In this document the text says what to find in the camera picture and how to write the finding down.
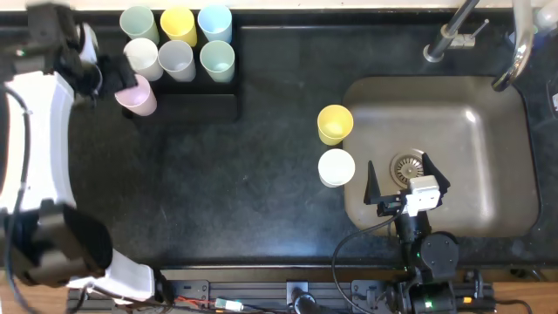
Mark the white cup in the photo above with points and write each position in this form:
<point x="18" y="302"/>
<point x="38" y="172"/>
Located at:
<point x="140" y="54"/>
<point x="336" y="168"/>

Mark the steel tap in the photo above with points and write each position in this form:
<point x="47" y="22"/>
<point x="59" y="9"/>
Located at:
<point x="436" y="45"/>

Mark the grey cup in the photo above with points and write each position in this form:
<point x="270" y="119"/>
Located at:
<point x="175" y="56"/>

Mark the green cup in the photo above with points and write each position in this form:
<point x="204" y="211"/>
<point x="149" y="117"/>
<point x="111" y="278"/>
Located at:
<point x="137" y="22"/>
<point x="216" y="59"/>

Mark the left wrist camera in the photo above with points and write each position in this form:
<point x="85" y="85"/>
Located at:
<point x="89" y="43"/>

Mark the mounting rail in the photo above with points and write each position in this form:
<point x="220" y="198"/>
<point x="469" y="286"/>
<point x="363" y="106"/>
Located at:
<point x="253" y="290"/>

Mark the yellow cup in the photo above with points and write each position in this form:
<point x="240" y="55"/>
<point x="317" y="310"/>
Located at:
<point x="335" y="124"/>
<point x="176" y="22"/>

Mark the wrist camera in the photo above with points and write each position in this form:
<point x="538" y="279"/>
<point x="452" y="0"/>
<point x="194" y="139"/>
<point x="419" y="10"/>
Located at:
<point x="423" y="192"/>
<point x="89" y="43"/>

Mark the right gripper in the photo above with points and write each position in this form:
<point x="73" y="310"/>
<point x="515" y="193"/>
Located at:
<point x="390" y="204"/>

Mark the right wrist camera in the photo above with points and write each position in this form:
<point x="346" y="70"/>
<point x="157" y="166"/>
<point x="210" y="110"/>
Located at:
<point x="423" y="192"/>

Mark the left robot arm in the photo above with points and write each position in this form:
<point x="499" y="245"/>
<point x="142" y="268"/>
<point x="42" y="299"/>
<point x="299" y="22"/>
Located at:
<point x="43" y="139"/>

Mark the blue cup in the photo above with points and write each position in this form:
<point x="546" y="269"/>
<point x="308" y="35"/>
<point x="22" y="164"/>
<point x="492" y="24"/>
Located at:
<point x="214" y="21"/>

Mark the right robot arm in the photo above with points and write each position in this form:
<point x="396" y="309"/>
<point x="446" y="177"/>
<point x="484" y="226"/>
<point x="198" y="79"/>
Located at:
<point x="439" y="255"/>

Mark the black tray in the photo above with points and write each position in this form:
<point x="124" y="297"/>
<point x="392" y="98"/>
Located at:
<point x="209" y="107"/>

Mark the pink cup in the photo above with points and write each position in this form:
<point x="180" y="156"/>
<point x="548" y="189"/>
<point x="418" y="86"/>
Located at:
<point x="139" y="102"/>

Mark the steel sink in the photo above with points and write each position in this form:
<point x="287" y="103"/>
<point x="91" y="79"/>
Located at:
<point x="479" y="152"/>

